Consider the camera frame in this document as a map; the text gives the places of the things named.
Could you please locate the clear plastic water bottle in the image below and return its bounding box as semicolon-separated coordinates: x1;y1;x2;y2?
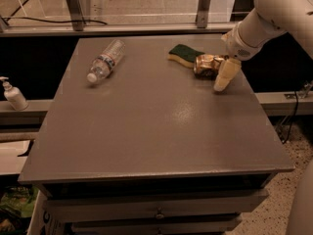
86;39;125;84

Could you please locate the white cardboard box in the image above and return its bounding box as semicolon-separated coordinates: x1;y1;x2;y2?
26;192;65;235

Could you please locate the upper grey drawer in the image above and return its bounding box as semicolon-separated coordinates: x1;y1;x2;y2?
44;189;269;222

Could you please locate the metal rail frame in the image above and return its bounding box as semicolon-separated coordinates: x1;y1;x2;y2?
0;0;262;37

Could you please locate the crushed orange soda can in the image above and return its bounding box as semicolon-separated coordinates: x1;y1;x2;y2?
193;54;228;79

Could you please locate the green snack bag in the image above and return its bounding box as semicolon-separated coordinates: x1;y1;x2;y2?
0;186;38;235

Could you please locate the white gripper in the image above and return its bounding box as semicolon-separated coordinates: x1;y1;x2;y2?
213;22;261;92

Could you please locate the grey drawer cabinet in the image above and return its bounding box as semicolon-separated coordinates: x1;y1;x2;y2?
18;33;296;235

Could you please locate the lower grey drawer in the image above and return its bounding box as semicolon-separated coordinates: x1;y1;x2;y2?
71;214;242;235

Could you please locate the white pump dispenser bottle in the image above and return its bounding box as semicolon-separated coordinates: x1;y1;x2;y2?
0;76;28;111

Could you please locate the grey drawer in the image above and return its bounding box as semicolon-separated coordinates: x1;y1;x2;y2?
44;189;269;222
71;214;242;235

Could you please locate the green and yellow sponge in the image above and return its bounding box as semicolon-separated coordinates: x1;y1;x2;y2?
167;44;203;69

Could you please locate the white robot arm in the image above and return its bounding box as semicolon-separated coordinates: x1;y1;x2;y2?
214;0;313;235

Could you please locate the black cable on floor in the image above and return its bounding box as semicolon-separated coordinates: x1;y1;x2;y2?
0;15;109;26

